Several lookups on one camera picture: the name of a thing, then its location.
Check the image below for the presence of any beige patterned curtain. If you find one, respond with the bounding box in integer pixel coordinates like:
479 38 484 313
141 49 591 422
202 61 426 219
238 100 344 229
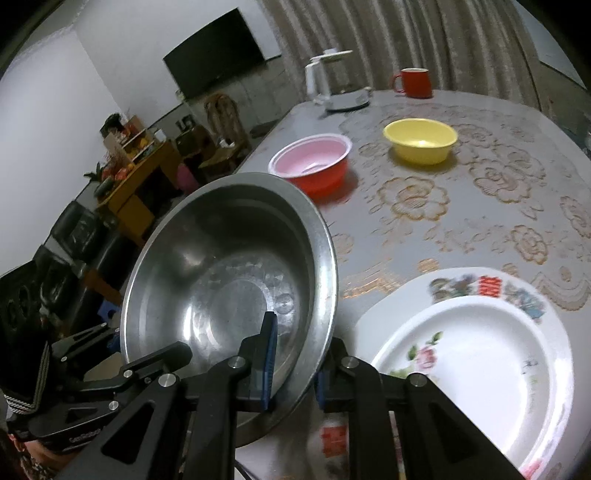
259 0 555 112

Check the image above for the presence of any wooden cabinet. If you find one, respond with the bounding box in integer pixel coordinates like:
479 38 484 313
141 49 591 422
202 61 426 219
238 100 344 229
95 138 181 245

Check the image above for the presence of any stainless steel bowl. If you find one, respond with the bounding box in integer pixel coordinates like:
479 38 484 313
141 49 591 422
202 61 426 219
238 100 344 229
119 172 340 446

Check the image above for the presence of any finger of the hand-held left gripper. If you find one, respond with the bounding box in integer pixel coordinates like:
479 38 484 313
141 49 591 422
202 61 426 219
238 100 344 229
65 342 192 407
51 324 121 370

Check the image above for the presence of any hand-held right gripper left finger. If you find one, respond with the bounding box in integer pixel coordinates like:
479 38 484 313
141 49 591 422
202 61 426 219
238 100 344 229
60 311 279 480

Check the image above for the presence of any black flat television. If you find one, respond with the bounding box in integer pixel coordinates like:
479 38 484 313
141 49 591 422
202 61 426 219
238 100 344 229
163 8 266 100

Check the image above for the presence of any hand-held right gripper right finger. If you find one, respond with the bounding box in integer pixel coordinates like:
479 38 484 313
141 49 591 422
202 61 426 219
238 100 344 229
314 338 527 480

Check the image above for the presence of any carved wooden chair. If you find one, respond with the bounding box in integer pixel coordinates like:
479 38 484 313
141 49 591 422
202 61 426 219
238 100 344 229
203 92 252 181

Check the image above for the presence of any beige lace table cloth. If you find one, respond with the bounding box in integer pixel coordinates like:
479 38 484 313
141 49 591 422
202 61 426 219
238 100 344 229
337 92 591 315

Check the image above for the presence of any red mug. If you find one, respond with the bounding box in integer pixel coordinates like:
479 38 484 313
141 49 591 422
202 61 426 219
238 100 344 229
392 67 435 99

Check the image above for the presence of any red bowl pink inside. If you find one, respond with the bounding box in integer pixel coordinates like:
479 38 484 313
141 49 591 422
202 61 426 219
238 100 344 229
268 133 354 200

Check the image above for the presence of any large white plate red print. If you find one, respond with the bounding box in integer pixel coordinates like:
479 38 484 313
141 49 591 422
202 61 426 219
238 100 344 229
305 267 580 480

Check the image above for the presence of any yellow plastic bowl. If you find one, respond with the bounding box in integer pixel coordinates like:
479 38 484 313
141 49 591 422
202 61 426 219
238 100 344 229
383 118 459 165

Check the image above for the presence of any oval white floral plate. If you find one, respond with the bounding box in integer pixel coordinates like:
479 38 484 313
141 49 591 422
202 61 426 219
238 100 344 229
369 295 573 480

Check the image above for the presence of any person's left forearm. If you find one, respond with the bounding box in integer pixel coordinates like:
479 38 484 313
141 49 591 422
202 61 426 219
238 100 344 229
0 429 63 480

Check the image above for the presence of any white electric kettle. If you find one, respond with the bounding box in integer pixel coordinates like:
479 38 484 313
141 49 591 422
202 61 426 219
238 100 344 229
305 49 374 113

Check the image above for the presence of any black leather seat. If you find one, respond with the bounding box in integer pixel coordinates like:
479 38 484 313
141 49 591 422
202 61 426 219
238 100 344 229
37 200 139 296

